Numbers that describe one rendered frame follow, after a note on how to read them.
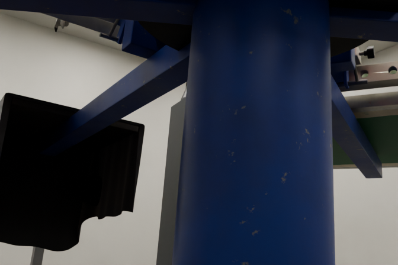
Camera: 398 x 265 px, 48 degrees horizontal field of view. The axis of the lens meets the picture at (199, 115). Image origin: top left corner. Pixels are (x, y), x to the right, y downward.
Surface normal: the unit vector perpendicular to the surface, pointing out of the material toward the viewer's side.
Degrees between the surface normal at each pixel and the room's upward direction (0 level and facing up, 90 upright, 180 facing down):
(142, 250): 90
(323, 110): 90
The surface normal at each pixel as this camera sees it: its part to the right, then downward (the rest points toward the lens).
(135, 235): 0.53, -0.22
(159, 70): -0.84, -0.22
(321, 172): 0.72, -0.17
